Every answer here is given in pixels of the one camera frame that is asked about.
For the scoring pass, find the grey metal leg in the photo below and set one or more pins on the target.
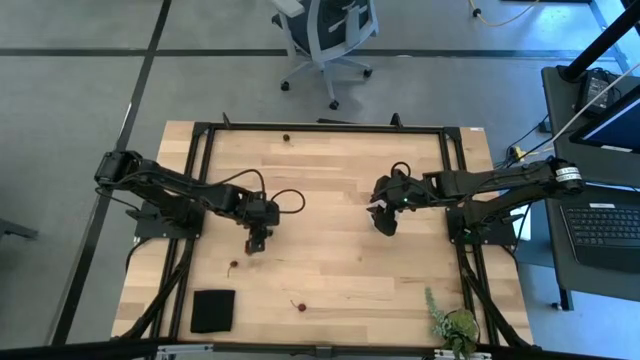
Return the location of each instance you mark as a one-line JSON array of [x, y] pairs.
[[15, 229]]

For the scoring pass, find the black computer monitor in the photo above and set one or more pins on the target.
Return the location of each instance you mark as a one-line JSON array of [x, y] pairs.
[[617, 130]]

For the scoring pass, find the black laptop keyboard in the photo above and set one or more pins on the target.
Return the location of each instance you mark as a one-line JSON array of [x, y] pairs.
[[605, 230]]

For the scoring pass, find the white grey office chair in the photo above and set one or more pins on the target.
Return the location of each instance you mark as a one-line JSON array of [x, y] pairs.
[[320, 30]]

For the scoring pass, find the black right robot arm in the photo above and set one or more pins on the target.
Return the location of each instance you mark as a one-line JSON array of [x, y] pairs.
[[500, 180]]

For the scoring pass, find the green artificial plant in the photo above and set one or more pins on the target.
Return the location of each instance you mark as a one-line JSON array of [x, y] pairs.
[[462, 325]]

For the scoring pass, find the black square cloth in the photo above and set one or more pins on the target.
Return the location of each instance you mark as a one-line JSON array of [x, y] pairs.
[[212, 311]]

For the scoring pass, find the black metal pole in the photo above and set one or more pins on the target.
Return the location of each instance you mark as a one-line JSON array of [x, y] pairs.
[[600, 42]]

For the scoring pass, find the dark grey side desk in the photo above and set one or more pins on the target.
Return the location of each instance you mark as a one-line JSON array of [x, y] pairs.
[[560, 125], [625, 285]]

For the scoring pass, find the black rig bar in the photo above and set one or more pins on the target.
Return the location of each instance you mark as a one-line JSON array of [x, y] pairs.
[[75, 350]]

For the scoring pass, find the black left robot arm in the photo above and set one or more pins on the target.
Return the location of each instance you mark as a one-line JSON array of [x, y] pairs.
[[165, 182]]

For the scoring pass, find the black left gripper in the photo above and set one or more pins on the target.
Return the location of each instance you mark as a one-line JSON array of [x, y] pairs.
[[260, 212]]

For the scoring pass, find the red cherry with stem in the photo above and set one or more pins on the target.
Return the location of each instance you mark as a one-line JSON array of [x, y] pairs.
[[302, 307]]

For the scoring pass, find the dark cherry with stem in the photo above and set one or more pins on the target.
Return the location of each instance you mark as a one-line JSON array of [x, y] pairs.
[[233, 263]]

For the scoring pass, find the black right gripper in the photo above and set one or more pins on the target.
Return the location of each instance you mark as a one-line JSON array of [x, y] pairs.
[[400, 192]]

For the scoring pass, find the black power adapter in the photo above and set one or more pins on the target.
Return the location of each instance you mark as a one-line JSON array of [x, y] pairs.
[[595, 87]]

